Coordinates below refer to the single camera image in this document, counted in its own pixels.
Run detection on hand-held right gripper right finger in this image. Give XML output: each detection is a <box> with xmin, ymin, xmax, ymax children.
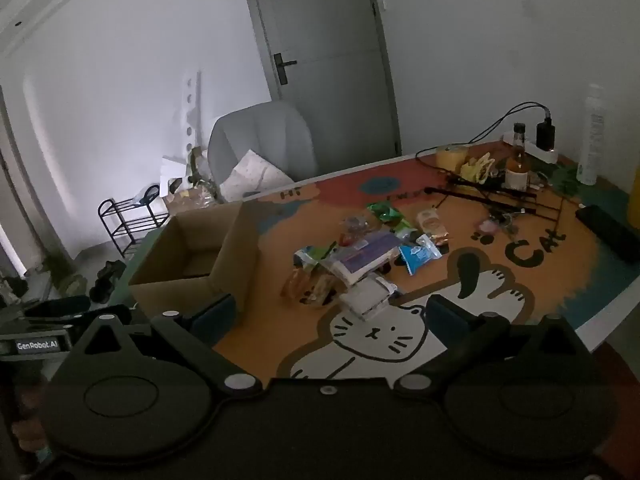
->
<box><xmin>397</xmin><ymin>294</ymin><xmax>593</xmax><ymax>400</ymax></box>

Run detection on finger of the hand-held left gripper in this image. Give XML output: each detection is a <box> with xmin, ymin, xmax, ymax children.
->
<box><xmin>23</xmin><ymin>295</ymin><xmax>92</xmax><ymax>319</ymax></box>

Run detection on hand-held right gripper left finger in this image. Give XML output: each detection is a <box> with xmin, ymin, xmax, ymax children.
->
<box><xmin>65</xmin><ymin>294</ymin><xmax>263</xmax><ymax>401</ymax></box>

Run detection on brown cardboard box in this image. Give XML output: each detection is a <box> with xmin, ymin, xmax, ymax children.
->
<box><xmin>127</xmin><ymin>201</ymin><xmax>261</xmax><ymax>322</ymax></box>

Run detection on green and white snack packet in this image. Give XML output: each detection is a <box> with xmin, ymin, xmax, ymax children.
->
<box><xmin>292</xmin><ymin>245</ymin><xmax>337</xmax><ymax>272</ymax></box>

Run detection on dark shoes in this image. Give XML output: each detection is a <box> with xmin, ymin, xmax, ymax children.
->
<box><xmin>89</xmin><ymin>259</ymin><xmax>127</xmax><ymax>304</ymax></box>

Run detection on blue and white snack packet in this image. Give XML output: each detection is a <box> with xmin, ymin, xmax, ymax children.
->
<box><xmin>398</xmin><ymin>234</ymin><xmax>444</xmax><ymax>276</ymax></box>

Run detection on orange snack packet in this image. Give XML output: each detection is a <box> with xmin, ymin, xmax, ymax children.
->
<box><xmin>281</xmin><ymin>267</ymin><xmax>342</xmax><ymax>309</ymax></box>

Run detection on beige snack packet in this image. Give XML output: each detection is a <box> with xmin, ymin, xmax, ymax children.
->
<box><xmin>416</xmin><ymin>208</ymin><xmax>451</xmax><ymax>249</ymax></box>

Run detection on purple and white snack packet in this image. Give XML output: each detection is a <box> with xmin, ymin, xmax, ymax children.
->
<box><xmin>320</xmin><ymin>232</ymin><xmax>402</xmax><ymax>286</ymax></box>

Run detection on black shoe rack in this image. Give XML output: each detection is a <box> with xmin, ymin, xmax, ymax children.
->
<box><xmin>97</xmin><ymin>195</ymin><xmax>171</xmax><ymax>259</ymax></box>

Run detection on bunch of keys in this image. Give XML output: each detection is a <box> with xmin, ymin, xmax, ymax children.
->
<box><xmin>482</xmin><ymin>211</ymin><xmax>522</xmax><ymax>239</ymax></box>

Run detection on clear plastic bag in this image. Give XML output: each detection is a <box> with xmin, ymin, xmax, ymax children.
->
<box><xmin>165</xmin><ymin>180</ymin><xmax>227</xmax><ymax>212</ymax></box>

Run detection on clear brown snack packet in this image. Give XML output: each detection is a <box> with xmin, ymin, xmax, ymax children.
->
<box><xmin>341</xmin><ymin>214</ymin><xmax>374</xmax><ymax>234</ymax></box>

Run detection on printed white paper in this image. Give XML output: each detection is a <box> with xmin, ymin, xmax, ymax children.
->
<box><xmin>220</xmin><ymin>148</ymin><xmax>296</xmax><ymax>202</ymax></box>

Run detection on white paper bag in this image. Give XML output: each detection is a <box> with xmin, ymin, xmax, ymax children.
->
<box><xmin>160</xmin><ymin>156</ymin><xmax>191</xmax><ymax>196</ymax></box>

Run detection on yellow plastic bag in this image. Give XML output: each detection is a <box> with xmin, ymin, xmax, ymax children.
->
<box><xmin>460</xmin><ymin>153</ymin><xmax>496</xmax><ymax>182</ymax></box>

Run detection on yellow tape roll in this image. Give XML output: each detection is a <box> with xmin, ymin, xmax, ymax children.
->
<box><xmin>435</xmin><ymin>143</ymin><xmax>471</xmax><ymax>174</ymax></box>

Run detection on glass bottle with amber liquid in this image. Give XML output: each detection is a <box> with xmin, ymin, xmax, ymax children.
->
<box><xmin>504</xmin><ymin>122</ymin><xmax>531</xmax><ymax>191</ymax></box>

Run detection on black rectangular case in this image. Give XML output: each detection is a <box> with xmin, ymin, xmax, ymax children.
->
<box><xmin>574</xmin><ymin>204</ymin><xmax>640</xmax><ymax>264</ymax></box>

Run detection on grey chair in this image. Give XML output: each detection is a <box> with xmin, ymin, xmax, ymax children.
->
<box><xmin>207</xmin><ymin>101</ymin><xmax>320</xmax><ymax>196</ymax></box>

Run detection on white perforated board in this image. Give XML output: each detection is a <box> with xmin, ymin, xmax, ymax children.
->
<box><xmin>177</xmin><ymin>69</ymin><xmax>204</xmax><ymax>162</ymax></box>

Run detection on black charger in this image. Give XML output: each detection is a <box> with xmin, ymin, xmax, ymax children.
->
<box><xmin>536</xmin><ymin>118</ymin><xmax>556</xmax><ymax>151</ymax></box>

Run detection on white spray bottle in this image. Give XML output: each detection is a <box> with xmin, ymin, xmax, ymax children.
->
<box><xmin>575</xmin><ymin>83</ymin><xmax>606</xmax><ymax>187</ymax></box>

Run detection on grey door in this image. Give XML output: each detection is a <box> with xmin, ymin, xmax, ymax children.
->
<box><xmin>239</xmin><ymin>0</ymin><xmax>404</xmax><ymax>182</ymax></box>

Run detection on black wire rack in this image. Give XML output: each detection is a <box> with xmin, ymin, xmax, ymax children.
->
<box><xmin>424</xmin><ymin>172</ymin><xmax>571</xmax><ymax>222</ymax></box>

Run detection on black cable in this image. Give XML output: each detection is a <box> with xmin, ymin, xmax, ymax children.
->
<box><xmin>415</xmin><ymin>101</ymin><xmax>554</xmax><ymax>172</ymax></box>

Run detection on dark door handle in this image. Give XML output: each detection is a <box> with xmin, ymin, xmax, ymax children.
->
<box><xmin>273</xmin><ymin>52</ymin><xmax>299</xmax><ymax>86</ymax></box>

